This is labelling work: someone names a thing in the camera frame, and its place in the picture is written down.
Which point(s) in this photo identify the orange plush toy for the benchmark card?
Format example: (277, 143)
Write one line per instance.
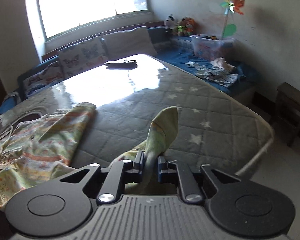
(190, 24)

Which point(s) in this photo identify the dark wooden stool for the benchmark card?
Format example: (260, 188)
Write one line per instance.
(287, 110)

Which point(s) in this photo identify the colourful patterned children's garment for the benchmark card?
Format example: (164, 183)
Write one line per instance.
(40, 150)

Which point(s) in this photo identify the butterfly print cushion low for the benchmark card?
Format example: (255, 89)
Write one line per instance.
(49, 76)

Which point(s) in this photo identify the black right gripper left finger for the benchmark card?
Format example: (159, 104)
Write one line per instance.
(118, 175)

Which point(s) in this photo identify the pile of clothes on sofa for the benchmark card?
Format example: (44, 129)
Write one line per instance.
(220, 72)

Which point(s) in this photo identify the black remote control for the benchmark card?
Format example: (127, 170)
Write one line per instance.
(121, 64)

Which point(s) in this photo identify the butterfly print cushion upright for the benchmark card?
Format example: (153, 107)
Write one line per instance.
(83, 56)

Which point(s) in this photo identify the colourful paper pinwheel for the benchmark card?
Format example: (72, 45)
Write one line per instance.
(231, 7)

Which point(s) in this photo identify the window with frame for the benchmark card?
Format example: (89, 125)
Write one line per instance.
(60, 16)

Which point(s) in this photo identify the green yellow plush toy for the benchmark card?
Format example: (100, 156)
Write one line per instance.
(181, 29)

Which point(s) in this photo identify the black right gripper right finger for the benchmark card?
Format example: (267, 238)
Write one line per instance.
(179, 174)

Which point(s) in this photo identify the grey quilted star tablecloth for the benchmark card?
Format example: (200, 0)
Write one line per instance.
(100, 114)

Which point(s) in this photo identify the clear plastic storage box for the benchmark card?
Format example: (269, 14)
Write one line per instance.
(211, 47)

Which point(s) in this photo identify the black and white plush toy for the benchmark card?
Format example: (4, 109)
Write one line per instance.
(169, 22)

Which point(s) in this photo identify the blue cloth on sofa arm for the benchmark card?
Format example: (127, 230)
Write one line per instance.
(10, 100)

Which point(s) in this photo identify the dark blue sofa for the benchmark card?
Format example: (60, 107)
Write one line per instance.
(179, 50)

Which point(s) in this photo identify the white plain cushion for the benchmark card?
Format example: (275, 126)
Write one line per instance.
(126, 43)

